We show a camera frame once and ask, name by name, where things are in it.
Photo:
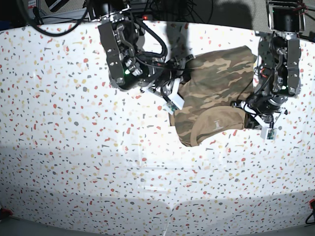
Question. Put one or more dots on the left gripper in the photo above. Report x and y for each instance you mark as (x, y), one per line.
(262, 116)

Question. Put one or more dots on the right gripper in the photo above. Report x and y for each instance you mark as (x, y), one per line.
(168, 91)

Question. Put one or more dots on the camouflage T-shirt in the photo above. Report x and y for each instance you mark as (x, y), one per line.
(218, 79)

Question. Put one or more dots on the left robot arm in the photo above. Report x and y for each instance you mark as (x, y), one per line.
(281, 80)

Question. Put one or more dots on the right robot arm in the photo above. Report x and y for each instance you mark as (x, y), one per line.
(129, 66)

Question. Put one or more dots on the black power strip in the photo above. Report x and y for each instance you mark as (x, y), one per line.
(146, 17)

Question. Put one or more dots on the red clamp right corner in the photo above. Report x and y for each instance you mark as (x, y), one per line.
(312, 204)

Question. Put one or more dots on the red clamp corner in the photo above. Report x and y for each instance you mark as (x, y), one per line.
(312, 204)
(4, 213)

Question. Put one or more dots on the red clamp left corner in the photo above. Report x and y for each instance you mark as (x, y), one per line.
(4, 213)

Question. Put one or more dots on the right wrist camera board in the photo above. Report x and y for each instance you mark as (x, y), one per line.
(170, 108)

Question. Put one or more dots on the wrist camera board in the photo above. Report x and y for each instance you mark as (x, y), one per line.
(271, 134)
(170, 108)

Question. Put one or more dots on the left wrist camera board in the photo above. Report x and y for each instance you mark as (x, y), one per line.
(271, 134)

